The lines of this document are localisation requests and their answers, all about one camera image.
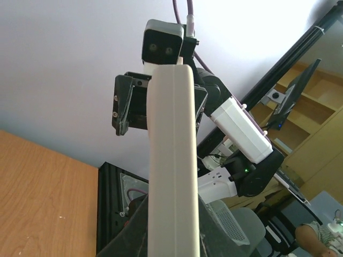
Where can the grey office chair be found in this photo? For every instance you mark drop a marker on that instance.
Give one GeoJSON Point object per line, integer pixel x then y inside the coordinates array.
{"type": "Point", "coordinates": [247, 230]}

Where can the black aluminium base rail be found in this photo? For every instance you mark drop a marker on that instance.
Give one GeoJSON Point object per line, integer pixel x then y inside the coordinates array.
{"type": "Point", "coordinates": [112, 203]}

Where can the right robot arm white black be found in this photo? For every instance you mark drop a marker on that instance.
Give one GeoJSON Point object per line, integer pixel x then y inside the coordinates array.
{"type": "Point", "coordinates": [247, 171]}

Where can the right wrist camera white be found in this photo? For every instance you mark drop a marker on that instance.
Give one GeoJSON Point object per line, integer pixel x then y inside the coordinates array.
{"type": "Point", "coordinates": [166, 43]}

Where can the person in striped shirt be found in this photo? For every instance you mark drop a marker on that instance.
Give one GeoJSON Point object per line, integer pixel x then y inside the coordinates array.
{"type": "Point", "coordinates": [315, 239]}

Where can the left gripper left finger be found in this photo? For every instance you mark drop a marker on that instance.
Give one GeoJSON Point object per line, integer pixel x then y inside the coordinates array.
{"type": "Point", "coordinates": [132, 240]}

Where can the white phone case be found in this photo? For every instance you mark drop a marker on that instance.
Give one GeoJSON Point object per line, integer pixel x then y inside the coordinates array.
{"type": "Point", "coordinates": [173, 213]}

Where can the black right frame post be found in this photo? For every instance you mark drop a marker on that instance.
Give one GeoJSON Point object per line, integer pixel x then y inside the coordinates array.
{"type": "Point", "coordinates": [322, 40]}

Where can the black monitor in background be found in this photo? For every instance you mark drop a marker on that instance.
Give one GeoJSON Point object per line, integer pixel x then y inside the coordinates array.
{"type": "Point", "coordinates": [286, 101]}

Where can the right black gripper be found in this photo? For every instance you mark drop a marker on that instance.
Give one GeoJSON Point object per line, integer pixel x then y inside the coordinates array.
{"type": "Point", "coordinates": [129, 105]}

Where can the wooden shelf in background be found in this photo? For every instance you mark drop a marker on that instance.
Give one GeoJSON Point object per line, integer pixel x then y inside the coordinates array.
{"type": "Point", "coordinates": [311, 136]}

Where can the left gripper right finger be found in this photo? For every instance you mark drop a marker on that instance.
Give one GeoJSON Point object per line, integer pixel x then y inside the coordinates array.
{"type": "Point", "coordinates": [213, 240]}

